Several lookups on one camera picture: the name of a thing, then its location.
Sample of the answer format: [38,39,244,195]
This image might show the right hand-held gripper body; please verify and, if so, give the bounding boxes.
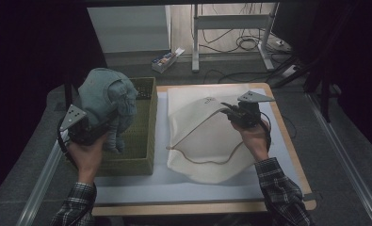
[228,90,276,129]

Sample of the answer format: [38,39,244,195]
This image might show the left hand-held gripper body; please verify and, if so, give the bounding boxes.
[60,104,107,146]

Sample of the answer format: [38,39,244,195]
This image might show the blue denim garment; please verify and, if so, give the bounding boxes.
[77,67,139,154]

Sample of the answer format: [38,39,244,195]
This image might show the white mesh laundry bag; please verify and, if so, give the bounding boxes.
[165,86,261,186]

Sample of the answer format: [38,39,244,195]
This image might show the green woven basket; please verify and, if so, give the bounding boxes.
[93,76,158,177]

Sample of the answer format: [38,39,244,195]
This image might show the person's right hand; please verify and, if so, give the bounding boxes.
[232,119,271,163]

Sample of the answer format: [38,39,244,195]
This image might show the person's left hand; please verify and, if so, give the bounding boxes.
[68,133,108,185]

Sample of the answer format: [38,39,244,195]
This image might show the black stand leg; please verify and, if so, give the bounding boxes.
[63,74,89,111]
[318,76,332,123]

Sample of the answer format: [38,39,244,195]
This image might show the white power strip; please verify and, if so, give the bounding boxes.
[282,64,299,78]

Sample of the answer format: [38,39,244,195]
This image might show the black tripod legs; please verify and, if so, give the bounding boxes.
[267,53,321,89]

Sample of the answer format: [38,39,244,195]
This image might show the small open cardboard box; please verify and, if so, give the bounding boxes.
[151,46,186,74]

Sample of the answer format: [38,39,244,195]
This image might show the white cabinet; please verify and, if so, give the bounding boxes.
[87,4,172,55]

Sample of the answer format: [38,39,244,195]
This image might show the white table mat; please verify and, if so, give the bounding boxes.
[93,88,305,205]

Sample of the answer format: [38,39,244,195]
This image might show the grey tape strip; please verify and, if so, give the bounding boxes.
[302,191,323,202]

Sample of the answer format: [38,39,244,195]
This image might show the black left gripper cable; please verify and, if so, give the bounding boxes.
[57,117,78,169]

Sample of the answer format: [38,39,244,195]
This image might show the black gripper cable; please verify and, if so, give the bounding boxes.
[258,111,273,153]
[57,117,78,169]

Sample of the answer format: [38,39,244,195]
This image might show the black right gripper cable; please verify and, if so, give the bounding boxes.
[258,111,273,153]

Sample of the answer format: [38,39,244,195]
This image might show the long black floor cable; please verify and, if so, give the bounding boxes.
[202,68,281,85]

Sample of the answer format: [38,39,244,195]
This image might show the aluminium floor rail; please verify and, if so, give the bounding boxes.
[305,92,372,226]
[15,137,73,226]

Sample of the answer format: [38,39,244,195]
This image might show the bundle of black floor cables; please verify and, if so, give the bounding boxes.
[199,3,290,55]

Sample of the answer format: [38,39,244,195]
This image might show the white metal desk frame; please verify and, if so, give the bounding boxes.
[191,2,281,73]

